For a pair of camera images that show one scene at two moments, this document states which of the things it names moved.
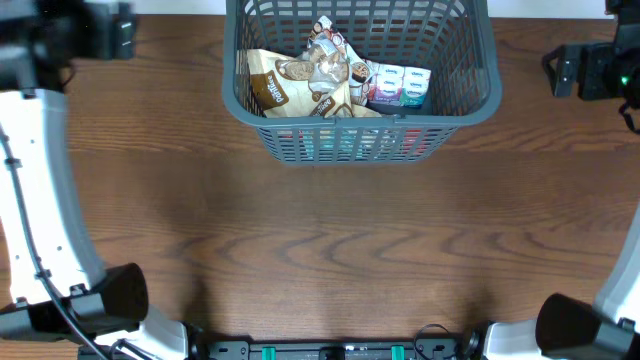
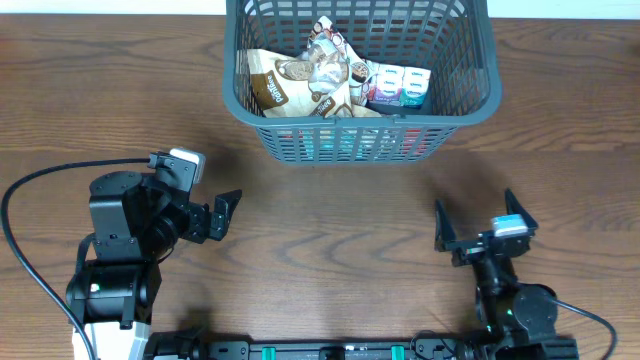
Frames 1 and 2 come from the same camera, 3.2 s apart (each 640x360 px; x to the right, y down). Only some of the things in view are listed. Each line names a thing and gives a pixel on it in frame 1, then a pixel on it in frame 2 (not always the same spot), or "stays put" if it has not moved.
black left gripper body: (81, 40) -> (167, 221)
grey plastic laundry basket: (450, 38) stays put
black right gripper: (593, 60) -> (467, 249)
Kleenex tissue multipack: (399, 86) stays put
